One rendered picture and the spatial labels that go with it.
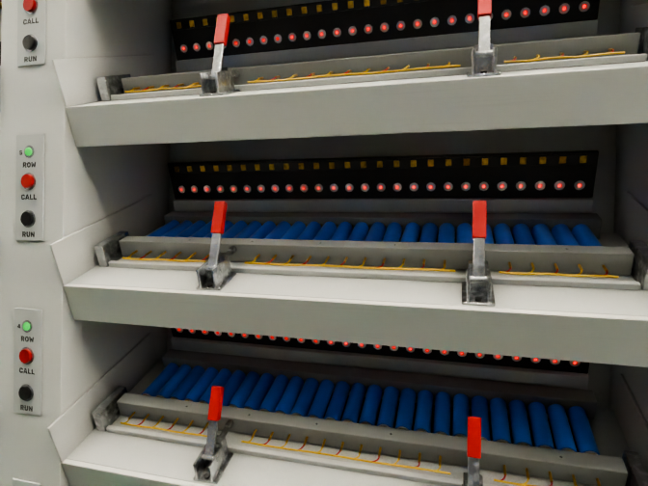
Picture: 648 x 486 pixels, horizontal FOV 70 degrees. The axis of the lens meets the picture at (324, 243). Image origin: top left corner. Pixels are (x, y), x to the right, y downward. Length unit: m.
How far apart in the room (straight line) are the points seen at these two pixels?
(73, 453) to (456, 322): 0.46
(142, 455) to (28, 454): 0.14
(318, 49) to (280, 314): 0.36
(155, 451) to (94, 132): 0.37
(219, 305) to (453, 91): 0.30
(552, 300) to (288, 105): 0.30
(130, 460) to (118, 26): 0.53
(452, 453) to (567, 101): 0.35
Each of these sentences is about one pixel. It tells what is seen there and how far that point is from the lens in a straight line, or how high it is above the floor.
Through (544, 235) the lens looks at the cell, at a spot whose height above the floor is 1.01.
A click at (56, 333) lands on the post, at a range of 0.62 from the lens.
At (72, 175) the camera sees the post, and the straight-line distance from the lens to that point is 0.61.
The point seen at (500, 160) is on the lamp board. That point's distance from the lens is 0.58.
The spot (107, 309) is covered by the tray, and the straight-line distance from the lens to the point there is 0.58.
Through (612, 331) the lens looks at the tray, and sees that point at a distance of 0.45.
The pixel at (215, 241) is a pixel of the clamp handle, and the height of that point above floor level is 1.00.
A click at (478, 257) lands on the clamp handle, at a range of 0.44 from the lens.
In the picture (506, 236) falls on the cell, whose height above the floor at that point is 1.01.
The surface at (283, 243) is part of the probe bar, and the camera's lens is 0.52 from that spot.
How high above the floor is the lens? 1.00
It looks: 1 degrees down
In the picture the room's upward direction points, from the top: 1 degrees clockwise
